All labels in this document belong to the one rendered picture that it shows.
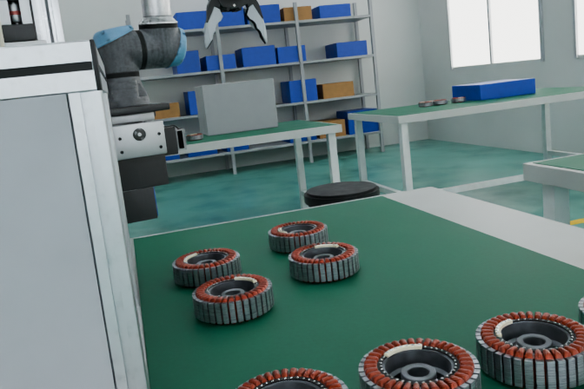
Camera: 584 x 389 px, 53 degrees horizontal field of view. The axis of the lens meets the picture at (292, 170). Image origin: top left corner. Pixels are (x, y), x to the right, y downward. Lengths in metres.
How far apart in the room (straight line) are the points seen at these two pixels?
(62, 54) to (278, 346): 0.41
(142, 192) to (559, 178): 1.13
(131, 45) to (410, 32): 7.17
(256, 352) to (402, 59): 8.03
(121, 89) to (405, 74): 7.14
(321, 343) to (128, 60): 1.22
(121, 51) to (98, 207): 1.23
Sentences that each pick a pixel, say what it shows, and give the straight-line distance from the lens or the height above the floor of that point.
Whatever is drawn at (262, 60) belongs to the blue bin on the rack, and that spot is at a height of 1.34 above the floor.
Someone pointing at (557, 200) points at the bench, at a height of 0.65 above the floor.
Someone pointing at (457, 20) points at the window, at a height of 1.58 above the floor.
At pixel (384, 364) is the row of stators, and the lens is 0.60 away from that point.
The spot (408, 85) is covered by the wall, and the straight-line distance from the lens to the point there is 8.68.
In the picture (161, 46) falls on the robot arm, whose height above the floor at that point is 1.20.
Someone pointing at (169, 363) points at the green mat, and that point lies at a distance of 0.74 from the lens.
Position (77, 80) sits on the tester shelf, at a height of 1.08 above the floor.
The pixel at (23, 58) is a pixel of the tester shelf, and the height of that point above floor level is 1.10.
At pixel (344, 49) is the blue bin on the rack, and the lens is 7.70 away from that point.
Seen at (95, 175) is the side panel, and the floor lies 0.99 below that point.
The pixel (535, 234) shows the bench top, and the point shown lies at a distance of 1.12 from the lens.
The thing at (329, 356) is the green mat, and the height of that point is 0.75.
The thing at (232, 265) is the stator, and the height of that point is 0.78.
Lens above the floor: 1.06
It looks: 9 degrees down
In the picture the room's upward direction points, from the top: 6 degrees counter-clockwise
